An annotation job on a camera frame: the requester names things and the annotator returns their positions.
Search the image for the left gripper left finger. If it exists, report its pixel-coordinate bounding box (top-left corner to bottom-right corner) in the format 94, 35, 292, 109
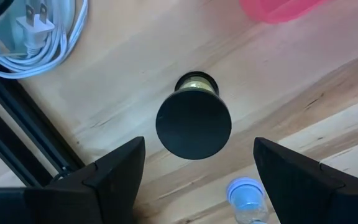
23, 136, 146, 224

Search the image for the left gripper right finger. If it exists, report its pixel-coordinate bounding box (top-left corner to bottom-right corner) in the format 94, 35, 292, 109
252, 136, 358, 224

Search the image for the white power cable with plug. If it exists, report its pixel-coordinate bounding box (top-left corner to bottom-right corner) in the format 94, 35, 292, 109
0, 0, 90, 80

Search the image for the lavender capped hourglass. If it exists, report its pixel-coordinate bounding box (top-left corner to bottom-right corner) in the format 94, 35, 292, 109
226, 176, 270, 224

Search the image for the black capped yellow hourglass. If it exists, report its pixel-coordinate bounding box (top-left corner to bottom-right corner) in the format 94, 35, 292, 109
155, 70, 232, 161

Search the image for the pink translucent plastic bin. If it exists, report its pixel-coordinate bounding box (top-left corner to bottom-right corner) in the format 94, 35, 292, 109
238, 0, 332, 25

